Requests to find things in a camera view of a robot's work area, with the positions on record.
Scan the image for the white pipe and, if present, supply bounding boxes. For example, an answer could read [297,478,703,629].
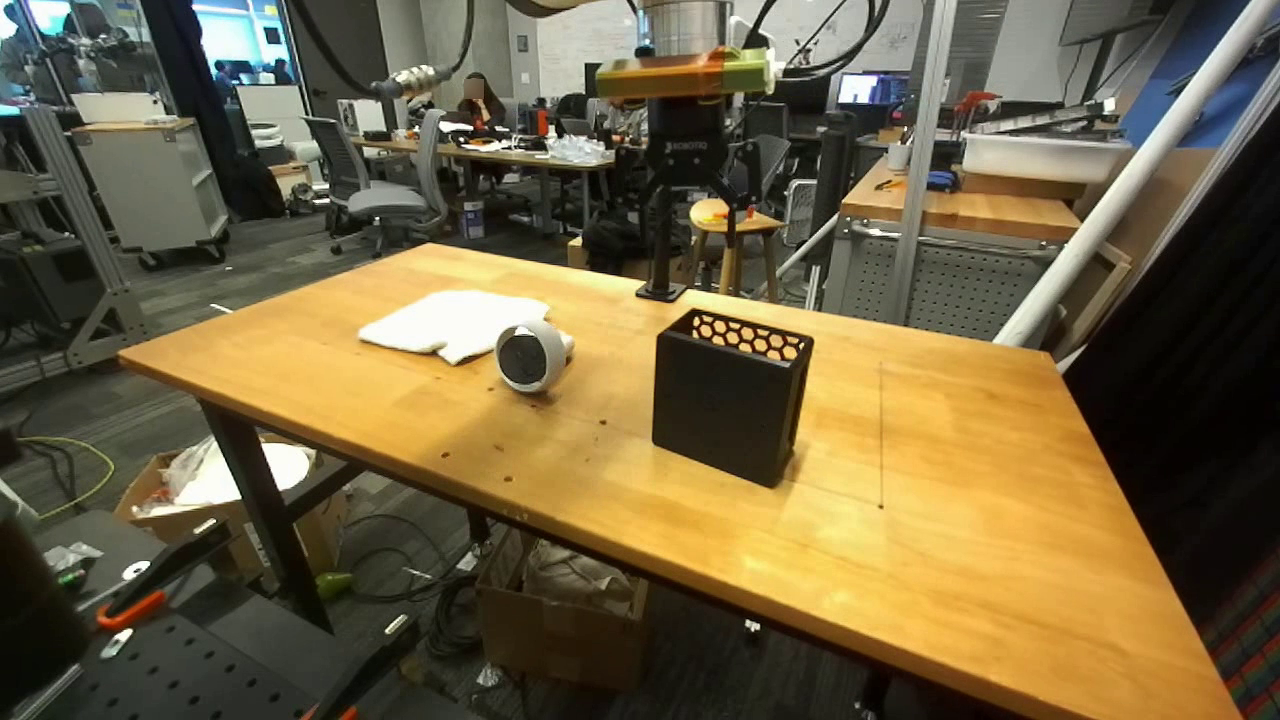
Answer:
[1054,54,1280,373]
[992,0,1280,352]

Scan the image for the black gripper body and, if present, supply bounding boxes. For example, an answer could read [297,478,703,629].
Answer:
[647,93,731,184]

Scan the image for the grey metal pole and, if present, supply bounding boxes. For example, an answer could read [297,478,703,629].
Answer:
[887,0,962,328]

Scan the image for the white VR controller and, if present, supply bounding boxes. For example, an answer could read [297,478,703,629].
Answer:
[493,315,581,399]

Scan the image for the orange-handled tool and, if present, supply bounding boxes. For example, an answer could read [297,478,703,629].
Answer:
[90,585,177,639]

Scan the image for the white tray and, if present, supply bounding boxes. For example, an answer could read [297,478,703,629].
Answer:
[958,126,1138,186]

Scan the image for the black perforated box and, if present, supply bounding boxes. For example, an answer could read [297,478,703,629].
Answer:
[647,306,815,490]

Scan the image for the white wheeled cabinet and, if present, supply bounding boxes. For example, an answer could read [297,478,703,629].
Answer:
[73,114,234,263]

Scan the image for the white towel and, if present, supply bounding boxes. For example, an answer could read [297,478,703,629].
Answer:
[356,285,554,368]

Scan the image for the black table leg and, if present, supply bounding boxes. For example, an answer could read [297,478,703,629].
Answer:
[197,399,335,631]

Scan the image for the black curtain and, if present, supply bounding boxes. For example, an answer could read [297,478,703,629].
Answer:
[1063,103,1280,631]

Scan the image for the long wooden desk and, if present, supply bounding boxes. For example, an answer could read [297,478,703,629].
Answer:
[364,126,620,230]

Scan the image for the round wooden stool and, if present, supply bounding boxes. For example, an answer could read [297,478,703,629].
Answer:
[690,196,788,299]

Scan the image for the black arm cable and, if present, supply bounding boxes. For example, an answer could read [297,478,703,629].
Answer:
[737,0,899,86]

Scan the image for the cardboard box with white bag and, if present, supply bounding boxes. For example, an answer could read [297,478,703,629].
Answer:
[116,435,351,585]

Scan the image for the yellow-green floor cable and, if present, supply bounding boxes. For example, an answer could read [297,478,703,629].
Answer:
[0,433,121,529]

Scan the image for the black perforated plate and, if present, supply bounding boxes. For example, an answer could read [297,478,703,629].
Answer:
[38,602,423,720]

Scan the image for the grey metal rack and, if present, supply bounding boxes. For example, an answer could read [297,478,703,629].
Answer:
[0,103,151,392]

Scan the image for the seated person with dark hair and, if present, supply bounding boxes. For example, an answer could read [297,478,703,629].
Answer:
[458,73,512,140]

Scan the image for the yellow-green wrist camera box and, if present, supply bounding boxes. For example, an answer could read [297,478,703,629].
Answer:
[593,48,779,103]

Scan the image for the light grey office chair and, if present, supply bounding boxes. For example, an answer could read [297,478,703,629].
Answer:
[305,112,454,256]

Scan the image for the laptop with lit screen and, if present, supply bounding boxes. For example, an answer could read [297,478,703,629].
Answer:
[831,67,922,121]

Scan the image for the black hose with silver coupling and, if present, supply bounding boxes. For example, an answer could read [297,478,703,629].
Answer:
[290,0,483,109]

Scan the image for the black vertical pole stand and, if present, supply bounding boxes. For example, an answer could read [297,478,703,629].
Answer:
[638,184,691,302]

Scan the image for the wooden-top workbench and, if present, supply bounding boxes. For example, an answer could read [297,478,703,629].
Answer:
[819,157,1089,345]

